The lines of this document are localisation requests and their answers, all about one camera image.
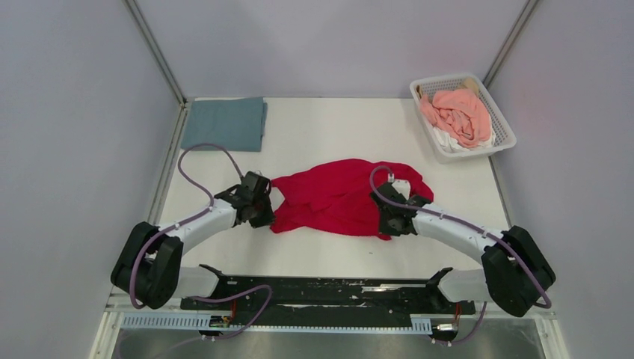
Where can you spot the pink t shirt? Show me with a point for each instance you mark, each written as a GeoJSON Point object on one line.
{"type": "Point", "coordinates": [460, 113]}

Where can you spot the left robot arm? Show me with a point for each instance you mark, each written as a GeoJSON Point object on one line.
{"type": "Point", "coordinates": [149, 267]}

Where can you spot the white t shirt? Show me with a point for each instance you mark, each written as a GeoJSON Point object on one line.
{"type": "Point", "coordinates": [451, 145]}

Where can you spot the red t shirt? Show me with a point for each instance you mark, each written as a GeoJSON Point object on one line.
{"type": "Point", "coordinates": [335, 197]}

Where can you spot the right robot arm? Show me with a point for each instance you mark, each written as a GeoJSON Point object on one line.
{"type": "Point", "coordinates": [513, 273]}

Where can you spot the folded blue t shirt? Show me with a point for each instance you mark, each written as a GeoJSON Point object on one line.
{"type": "Point", "coordinates": [234, 124]}

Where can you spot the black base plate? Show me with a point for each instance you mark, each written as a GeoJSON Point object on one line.
{"type": "Point", "coordinates": [328, 301]}

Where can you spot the white plastic laundry basket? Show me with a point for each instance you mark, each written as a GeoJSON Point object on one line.
{"type": "Point", "coordinates": [505, 138]}

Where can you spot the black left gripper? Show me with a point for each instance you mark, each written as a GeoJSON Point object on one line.
{"type": "Point", "coordinates": [268, 218]}

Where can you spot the beige garment in basket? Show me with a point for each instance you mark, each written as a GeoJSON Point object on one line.
{"type": "Point", "coordinates": [429, 86]}

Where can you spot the aluminium frame rail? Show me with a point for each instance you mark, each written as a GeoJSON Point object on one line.
{"type": "Point", "coordinates": [446, 330]}

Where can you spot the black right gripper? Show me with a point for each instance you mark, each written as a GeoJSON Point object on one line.
{"type": "Point", "coordinates": [385, 229]}

